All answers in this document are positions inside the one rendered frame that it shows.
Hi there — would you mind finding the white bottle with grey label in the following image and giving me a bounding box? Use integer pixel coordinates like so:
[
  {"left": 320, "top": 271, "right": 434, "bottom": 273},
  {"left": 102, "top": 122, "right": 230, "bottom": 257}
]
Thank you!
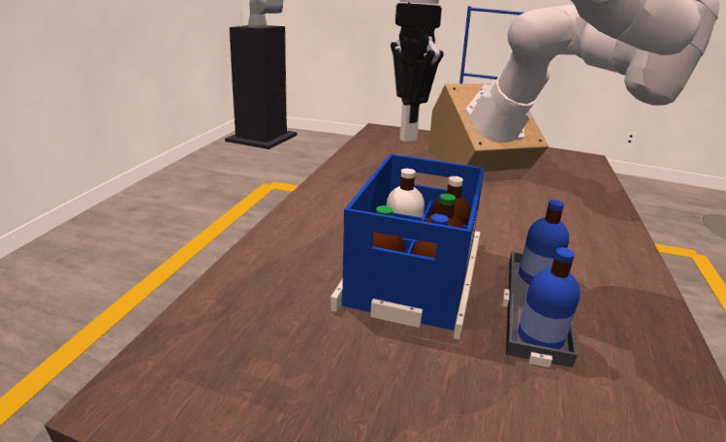
[{"left": 386, "top": 169, "right": 425, "bottom": 217}]

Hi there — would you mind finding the blue bottle with light blue label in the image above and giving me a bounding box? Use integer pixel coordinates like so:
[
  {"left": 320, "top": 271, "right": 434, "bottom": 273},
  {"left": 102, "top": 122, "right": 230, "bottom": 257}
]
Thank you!
[{"left": 518, "top": 247, "right": 580, "bottom": 349}]

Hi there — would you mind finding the brown bottle with white cap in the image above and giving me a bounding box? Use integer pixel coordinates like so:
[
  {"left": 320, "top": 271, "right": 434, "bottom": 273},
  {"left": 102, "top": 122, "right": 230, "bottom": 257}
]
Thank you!
[{"left": 431, "top": 176, "right": 471, "bottom": 226}]

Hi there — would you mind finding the blue crate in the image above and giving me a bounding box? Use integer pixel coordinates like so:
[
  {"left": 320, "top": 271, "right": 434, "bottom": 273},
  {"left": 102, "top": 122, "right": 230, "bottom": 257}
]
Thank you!
[{"left": 342, "top": 154, "right": 485, "bottom": 331}]

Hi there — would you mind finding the blue bottle with white label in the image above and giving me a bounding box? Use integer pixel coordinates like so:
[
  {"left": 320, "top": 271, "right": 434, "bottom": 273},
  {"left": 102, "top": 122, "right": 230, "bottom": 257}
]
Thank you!
[{"left": 519, "top": 200, "right": 569, "bottom": 284}]

